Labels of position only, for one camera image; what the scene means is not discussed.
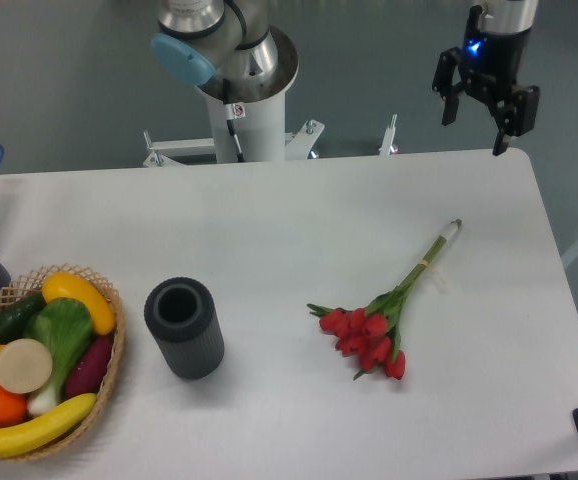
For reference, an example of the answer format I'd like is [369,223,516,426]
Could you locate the dark grey ribbed vase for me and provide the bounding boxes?
[144,277,225,380]

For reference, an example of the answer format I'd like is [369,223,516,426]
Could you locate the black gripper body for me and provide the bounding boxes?
[459,5,533,106]

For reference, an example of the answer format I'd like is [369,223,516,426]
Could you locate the red tulip bouquet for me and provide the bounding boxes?
[307,219,463,381]

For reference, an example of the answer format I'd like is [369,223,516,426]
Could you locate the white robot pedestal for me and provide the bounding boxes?
[143,89,325,167]

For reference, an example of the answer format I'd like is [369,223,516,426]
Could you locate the purple sweet potato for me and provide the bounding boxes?
[64,336,113,399]

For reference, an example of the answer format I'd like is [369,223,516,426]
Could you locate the beige round disc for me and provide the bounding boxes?
[0,338,53,394]

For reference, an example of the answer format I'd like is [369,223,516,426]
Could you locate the green bok choy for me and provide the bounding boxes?
[24,298,93,417]

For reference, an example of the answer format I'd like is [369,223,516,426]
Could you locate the green cucumber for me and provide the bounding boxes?
[0,292,46,345]

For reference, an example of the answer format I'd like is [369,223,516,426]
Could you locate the yellow banana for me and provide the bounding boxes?
[0,393,97,459]

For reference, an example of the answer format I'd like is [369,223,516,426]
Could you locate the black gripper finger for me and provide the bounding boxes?
[492,85,541,156]
[432,47,463,126]

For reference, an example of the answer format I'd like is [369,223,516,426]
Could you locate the woven wicker basket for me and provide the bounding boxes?
[0,264,126,462]

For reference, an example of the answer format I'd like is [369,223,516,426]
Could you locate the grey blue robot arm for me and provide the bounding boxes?
[148,1,540,163]

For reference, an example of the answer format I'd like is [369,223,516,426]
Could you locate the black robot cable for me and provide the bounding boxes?
[220,78,247,164]

